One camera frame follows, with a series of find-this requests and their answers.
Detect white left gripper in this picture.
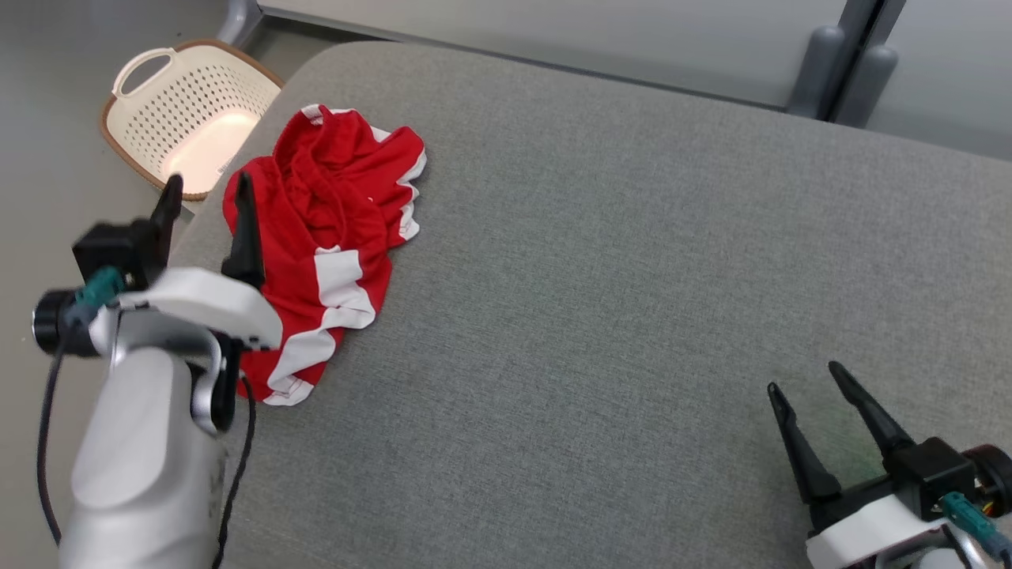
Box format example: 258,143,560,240
117,171,284,353

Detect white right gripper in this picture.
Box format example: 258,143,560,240
767,361,957,569

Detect red white-trimmed shorts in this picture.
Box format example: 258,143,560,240
223,104,428,407

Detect cream perforated laundry basket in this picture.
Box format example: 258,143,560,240
100,40,285,202

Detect grey fabric sofa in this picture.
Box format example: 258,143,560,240
170,41,1012,569

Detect left camera cable teal plug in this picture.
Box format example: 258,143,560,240
36,267,127,548

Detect camera cable teal plug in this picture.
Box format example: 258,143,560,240
941,492,1012,562
36,267,127,548

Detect right camera cable teal plug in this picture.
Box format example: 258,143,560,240
941,492,1012,562

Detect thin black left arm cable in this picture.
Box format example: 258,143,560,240
212,375,258,569

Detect grey partition post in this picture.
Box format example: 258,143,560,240
834,0,910,129
217,0,263,46
788,0,878,119

